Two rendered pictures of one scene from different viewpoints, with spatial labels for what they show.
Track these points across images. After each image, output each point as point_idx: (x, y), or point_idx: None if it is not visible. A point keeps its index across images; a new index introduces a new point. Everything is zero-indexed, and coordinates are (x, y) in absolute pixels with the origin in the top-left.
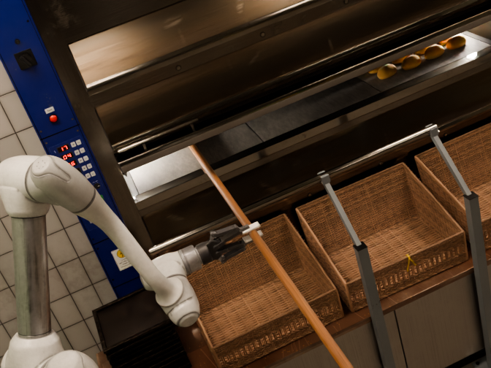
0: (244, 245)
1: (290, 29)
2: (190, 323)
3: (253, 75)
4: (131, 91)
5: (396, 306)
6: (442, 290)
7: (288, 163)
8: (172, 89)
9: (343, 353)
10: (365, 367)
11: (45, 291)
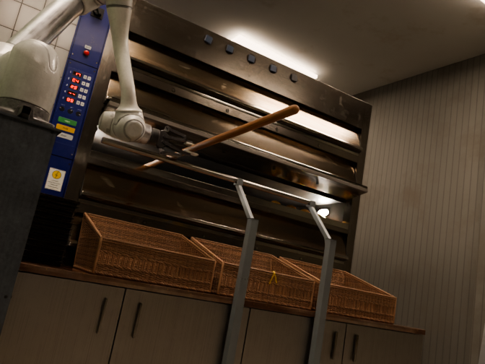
0: (182, 152)
1: (241, 123)
2: (133, 133)
3: (211, 127)
4: (138, 80)
5: (253, 303)
6: (288, 318)
7: (201, 203)
8: (162, 100)
9: (198, 322)
10: (206, 354)
11: (48, 37)
